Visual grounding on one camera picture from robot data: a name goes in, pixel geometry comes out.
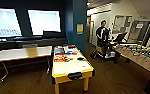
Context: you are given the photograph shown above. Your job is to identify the foosball gaming table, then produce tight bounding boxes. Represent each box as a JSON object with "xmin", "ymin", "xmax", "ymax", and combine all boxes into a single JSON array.
[{"xmin": 113, "ymin": 44, "xmax": 150, "ymax": 94}]

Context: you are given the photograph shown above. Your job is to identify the red flat game piece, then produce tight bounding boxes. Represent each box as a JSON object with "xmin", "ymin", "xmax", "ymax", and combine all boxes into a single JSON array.
[{"xmin": 67, "ymin": 44, "xmax": 77, "ymax": 49}]

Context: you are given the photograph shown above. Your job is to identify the blue round paddle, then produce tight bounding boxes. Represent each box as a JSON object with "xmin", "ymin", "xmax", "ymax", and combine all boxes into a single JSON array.
[{"xmin": 66, "ymin": 50, "xmax": 75, "ymax": 55}]

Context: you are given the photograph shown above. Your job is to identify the colourful game box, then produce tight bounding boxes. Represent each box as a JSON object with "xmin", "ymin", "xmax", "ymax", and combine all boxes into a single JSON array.
[{"xmin": 54, "ymin": 46, "xmax": 65, "ymax": 55}]

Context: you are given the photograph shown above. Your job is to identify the dark backpack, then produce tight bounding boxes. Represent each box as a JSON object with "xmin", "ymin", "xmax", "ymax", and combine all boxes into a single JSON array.
[{"xmin": 89, "ymin": 49, "xmax": 99, "ymax": 60}]

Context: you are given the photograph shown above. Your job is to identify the orange yellow snack bag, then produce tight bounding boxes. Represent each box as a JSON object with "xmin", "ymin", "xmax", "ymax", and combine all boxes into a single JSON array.
[{"xmin": 53, "ymin": 54, "xmax": 68, "ymax": 63}]

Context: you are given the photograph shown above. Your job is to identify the white table with dishes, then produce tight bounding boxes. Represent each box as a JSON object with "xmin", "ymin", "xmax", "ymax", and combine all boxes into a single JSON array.
[{"xmin": 51, "ymin": 44, "xmax": 96, "ymax": 94}]

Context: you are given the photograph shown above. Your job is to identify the tan cardboard box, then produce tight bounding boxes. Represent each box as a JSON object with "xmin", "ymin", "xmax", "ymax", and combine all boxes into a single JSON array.
[{"xmin": 96, "ymin": 46, "xmax": 106, "ymax": 54}]

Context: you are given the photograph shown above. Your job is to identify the person in black shirt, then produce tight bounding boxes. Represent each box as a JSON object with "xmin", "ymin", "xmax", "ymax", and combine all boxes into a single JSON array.
[{"xmin": 95, "ymin": 19, "xmax": 113, "ymax": 48}]

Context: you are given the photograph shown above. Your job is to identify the grey bulletin board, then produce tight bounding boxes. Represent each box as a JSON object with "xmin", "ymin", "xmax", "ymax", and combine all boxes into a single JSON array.
[{"xmin": 111, "ymin": 14, "xmax": 134, "ymax": 34}]

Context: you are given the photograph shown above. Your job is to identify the light wooden office table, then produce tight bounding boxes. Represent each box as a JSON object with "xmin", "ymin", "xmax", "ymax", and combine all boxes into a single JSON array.
[{"xmin": 0, "ymin": 45, "xmax": 53, "ymax": 84}]

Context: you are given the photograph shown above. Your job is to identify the stainless steel refrigerator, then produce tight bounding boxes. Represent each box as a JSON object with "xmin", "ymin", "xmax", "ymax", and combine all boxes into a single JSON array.
[{"xmin": 127, "ymin": 19, "xmax": 150, "ymax": 47}]

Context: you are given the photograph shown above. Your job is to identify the wide bright window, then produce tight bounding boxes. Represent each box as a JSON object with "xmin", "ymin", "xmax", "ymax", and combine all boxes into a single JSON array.
[{"xmin": 0, "ymin": 7, "xmax": 23, "ymax": 39}]

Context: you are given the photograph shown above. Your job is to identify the tan wall plaque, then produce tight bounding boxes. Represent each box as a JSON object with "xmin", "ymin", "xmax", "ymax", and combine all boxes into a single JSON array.
[{"xmin": 76, "ymin": 22, "xmax": 85, "ymax": 35}]

